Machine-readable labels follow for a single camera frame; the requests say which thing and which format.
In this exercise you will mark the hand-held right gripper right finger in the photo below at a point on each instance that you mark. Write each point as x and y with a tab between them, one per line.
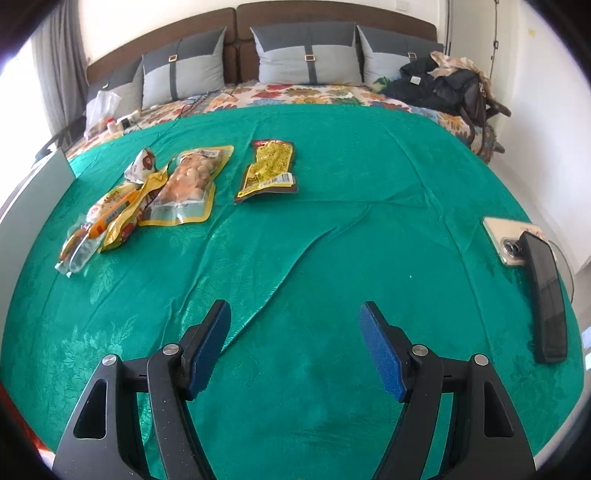
383	350

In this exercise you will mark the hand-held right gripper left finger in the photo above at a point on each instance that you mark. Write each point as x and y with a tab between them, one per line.
210	350

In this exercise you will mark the plain yellow sausage packet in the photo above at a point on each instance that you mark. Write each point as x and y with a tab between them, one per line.
121	227

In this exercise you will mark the clear sausage packet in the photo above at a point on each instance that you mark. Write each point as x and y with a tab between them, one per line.
76	251

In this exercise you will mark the yellow clear-window snack packet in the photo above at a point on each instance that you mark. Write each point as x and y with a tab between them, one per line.
189	180

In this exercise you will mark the orange and white sausage packet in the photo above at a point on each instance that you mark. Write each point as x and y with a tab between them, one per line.
108	207

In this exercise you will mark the yellow and black snack packet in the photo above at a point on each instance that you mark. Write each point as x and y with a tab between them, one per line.
268	170

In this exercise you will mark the white triangular snack packet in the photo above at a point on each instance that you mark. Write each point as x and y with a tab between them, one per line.
142	166

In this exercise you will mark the green patterned blanket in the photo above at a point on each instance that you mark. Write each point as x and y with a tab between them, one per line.
295	240

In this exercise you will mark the beige smartphone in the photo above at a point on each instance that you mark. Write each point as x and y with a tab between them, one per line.
501	235

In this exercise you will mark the long black device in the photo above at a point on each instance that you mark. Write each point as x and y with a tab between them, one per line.
547	300

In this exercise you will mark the red object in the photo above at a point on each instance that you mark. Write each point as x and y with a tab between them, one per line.
18	424

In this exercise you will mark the grey flat board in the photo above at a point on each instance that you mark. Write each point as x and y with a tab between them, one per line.
32	189

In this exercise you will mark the small white bottle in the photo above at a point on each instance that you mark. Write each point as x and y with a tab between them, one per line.
112	125

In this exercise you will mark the black clothes pile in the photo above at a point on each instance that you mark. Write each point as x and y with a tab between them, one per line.
425	90

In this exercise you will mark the white plastic bag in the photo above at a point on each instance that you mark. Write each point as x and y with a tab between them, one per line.
102	108

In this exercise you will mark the floral bed sheet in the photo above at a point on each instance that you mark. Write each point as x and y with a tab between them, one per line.
314	94

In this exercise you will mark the brown bag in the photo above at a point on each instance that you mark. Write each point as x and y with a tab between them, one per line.
480	99

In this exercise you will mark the grey two-tone pillow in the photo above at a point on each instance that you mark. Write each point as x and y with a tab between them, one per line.
304	55
388	60
120	87
184	69

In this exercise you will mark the beige crumpled cloth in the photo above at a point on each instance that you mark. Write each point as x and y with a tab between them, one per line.
450	64

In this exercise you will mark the brown padded headboard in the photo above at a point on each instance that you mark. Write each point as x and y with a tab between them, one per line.
240	50

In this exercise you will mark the grey curtain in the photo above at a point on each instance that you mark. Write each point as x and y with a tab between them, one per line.
60	69

